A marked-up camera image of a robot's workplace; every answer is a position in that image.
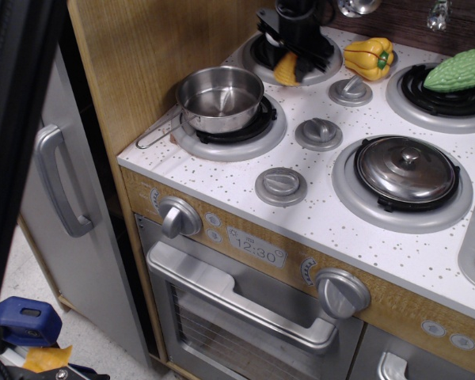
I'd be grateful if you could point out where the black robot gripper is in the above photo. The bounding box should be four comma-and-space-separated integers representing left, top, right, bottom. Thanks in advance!
256, 1, 335, 83

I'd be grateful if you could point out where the yellow toy corn cob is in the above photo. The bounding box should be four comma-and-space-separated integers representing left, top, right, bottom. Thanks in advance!
273, 51, 300, 86

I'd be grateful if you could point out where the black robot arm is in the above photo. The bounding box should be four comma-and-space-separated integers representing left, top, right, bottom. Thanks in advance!
0, 1, 268, 366

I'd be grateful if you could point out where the back left stove burner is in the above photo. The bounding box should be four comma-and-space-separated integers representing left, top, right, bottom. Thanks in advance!
237, 34, 343, 86

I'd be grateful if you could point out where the stove burner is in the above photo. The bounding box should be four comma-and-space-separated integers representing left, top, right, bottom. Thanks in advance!
386, 63, 475, 134
237, 34, 343, 86
332, 135, 473, 234
172, 95, 287, 162

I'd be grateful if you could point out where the grey top stove knob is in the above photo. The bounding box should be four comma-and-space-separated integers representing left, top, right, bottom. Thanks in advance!
329, 75, 373, 107

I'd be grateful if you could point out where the grey stove knob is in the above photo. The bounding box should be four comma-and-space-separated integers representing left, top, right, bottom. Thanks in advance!
295, 118, 343, 152
329, 75, 373, 107
255, 167, 308, 207

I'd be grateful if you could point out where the grey middle stove knob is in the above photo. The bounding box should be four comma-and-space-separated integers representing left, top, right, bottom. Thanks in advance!
295, 118, 343, 152

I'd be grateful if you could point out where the small steel pan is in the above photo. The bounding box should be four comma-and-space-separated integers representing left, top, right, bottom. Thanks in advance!
152, 66, 264, 137

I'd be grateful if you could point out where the front left stove burner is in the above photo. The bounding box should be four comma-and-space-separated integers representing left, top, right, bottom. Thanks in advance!
172, 95, 287, 162

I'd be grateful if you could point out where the grey bottom stove knob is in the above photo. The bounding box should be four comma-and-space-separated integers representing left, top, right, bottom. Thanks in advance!
255, 167, 308, 207

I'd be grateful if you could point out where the front right stove burner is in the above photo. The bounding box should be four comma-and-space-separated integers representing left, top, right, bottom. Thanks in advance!
332, 135, 473, 234

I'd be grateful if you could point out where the back right stove burner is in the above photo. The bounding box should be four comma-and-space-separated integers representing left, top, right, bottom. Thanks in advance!
386, 63, 475, 134

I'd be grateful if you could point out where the silver faucet knob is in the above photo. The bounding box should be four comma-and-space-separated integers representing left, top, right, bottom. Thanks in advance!
336, 0, 382, 18

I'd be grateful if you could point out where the yellow toy bell pepper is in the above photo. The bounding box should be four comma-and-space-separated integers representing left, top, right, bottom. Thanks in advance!
344, 37, 394, 81

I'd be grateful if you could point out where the steel pot lid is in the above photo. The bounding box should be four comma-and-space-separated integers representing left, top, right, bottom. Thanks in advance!
354, 135, 459, 208

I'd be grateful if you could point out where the green toy bitter gourd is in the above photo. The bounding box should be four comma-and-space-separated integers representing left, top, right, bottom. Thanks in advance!
423, 48, 475, 93

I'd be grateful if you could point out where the left oven front knob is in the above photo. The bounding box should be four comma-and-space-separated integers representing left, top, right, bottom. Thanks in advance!
158, 196, 202, 239

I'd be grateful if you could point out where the oven knob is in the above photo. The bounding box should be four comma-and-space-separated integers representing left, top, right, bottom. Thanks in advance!
315, 268, 371, 319
158, 196, 202, 239

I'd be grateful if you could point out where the oven clock display panel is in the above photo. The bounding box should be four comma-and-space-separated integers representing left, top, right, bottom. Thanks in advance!
226, 226, 287, 268

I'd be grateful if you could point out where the right oven front knob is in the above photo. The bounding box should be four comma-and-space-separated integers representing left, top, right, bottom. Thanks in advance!
315, 268, 371, 319

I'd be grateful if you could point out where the grey toy oven door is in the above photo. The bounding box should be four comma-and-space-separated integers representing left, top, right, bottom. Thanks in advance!
135, 215, 363, 379

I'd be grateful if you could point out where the grey toy fridge door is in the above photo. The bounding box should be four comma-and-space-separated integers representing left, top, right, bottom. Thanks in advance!
20, 51, 151, 367

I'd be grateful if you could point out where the grey lower cabinet door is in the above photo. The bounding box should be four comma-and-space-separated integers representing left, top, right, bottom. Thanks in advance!
348, 325, 475, 379

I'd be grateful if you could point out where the blue clamp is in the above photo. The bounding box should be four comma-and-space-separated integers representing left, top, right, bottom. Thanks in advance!
0, 296, 63, 348

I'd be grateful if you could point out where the yellow tape piece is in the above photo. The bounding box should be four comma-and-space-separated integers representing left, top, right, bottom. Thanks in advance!
22, 345, 73, 373

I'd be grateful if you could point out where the clear faucet handle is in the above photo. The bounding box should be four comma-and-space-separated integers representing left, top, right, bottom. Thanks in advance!
426, 0, 452, 32

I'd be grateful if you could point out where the grey fridge door handle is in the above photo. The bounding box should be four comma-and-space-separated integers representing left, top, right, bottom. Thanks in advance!
33, 123, 99, 238

